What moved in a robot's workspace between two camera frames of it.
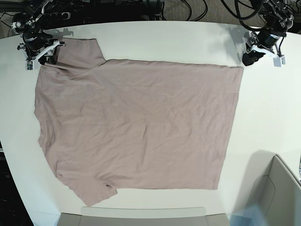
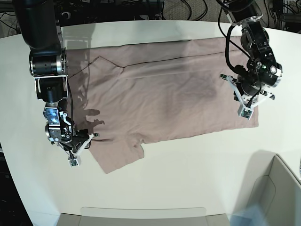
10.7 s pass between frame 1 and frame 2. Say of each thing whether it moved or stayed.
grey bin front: stayed
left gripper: moved
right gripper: moved
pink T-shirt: moved
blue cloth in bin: stayed
